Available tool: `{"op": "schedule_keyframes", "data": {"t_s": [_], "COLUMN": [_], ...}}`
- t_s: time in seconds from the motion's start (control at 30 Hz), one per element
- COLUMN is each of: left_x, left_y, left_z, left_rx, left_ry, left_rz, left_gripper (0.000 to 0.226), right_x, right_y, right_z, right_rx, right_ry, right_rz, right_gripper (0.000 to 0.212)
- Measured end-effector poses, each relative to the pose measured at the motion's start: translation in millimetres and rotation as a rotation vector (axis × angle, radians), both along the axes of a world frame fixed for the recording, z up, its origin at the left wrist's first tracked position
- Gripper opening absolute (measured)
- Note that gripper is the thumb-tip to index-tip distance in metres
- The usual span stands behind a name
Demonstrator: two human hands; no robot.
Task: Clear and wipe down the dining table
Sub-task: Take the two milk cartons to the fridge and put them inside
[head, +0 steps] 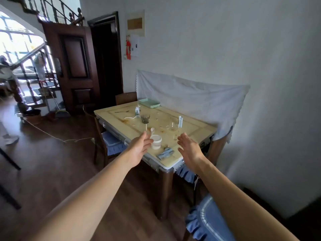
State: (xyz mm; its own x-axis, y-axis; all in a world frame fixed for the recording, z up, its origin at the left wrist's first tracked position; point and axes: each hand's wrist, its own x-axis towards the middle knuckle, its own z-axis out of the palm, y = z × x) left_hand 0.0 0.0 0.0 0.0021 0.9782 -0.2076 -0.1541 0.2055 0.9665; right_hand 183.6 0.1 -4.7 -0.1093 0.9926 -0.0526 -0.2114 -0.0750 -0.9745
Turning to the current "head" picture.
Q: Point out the yellow dining table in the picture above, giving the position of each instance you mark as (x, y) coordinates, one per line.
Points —
(193, 131)

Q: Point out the mint green tray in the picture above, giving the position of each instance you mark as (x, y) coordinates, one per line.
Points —
(149, 103)

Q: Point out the bright window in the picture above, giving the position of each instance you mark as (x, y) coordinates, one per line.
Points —
(15, 40)

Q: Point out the white lidded jar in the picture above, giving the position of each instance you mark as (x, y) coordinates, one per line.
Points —
(156, 143)

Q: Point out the broom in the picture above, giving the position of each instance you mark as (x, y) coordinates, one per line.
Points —
(62, 113)

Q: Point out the wooden staircase with railing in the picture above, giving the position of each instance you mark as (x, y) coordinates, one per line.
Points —
(18, 94)

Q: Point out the black legged table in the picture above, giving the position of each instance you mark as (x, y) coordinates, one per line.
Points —
(10, 160)

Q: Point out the dark wooden door frame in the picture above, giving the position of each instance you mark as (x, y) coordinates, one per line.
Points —
(118, 60)

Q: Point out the red hanging ornament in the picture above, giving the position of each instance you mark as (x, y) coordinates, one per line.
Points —
(128, 48)

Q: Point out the blue grey rag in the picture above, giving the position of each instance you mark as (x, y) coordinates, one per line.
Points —
(165, 153)

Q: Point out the yellowish wall notice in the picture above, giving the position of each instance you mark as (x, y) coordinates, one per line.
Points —
(135, 23)

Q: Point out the brown bin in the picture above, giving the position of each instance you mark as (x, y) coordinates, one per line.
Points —
(32, 117)

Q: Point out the metal spoon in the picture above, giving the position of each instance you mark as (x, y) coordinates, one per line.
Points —
(122, 112)

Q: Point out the white wall cloth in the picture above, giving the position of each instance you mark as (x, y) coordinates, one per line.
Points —
(190, 97)

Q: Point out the person's left hand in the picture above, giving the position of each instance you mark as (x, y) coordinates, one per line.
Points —
(138, 150)

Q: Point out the dark glass mug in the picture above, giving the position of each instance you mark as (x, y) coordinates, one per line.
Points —
(145, 119)

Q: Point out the person's left forearm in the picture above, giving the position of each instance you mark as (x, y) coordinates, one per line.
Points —
(87, 205)

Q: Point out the person's right hand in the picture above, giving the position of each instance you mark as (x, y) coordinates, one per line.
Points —
(190, 153)

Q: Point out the person's right forearm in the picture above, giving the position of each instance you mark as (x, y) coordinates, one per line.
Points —
(238, 210)

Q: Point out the brown panelled wooden door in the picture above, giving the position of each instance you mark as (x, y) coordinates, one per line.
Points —
(75, 60)

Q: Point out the blue ruffled seat cushion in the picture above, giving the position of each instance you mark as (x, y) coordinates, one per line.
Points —
(112, 143)
(208, 220)
(186, 174)

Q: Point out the white green milk carton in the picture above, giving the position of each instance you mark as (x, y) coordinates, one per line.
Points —
(137, 112)
(180, 122)

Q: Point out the brown wooden chair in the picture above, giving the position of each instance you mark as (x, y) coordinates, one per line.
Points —
(126, 98)

